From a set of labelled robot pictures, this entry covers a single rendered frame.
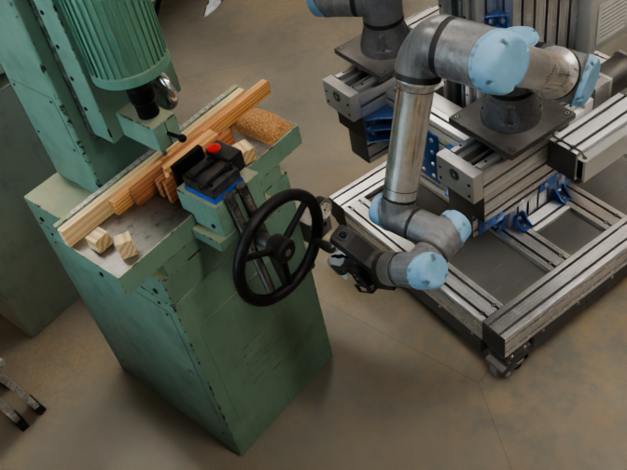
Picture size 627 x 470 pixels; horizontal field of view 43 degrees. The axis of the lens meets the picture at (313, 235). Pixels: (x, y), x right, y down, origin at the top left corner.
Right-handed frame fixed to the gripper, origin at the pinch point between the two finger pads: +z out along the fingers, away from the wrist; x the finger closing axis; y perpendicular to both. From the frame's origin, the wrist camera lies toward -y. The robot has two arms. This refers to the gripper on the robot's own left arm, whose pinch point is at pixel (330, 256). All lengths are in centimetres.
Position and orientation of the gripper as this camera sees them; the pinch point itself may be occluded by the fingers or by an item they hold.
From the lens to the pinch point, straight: 186.5
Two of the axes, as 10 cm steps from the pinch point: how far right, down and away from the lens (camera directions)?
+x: 6.3, -6.6, 4.0
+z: -5.4, -0.2, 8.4
